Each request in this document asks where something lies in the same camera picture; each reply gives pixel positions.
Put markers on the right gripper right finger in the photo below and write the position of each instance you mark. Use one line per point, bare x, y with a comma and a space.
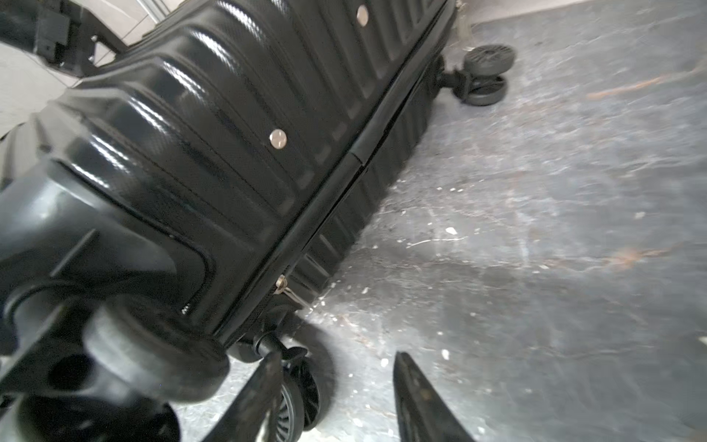
421, 413

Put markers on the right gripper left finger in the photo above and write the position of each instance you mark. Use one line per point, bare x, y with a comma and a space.
253, 414

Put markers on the black hard-shell suitcase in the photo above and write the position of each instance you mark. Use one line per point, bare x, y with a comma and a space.
168, 214

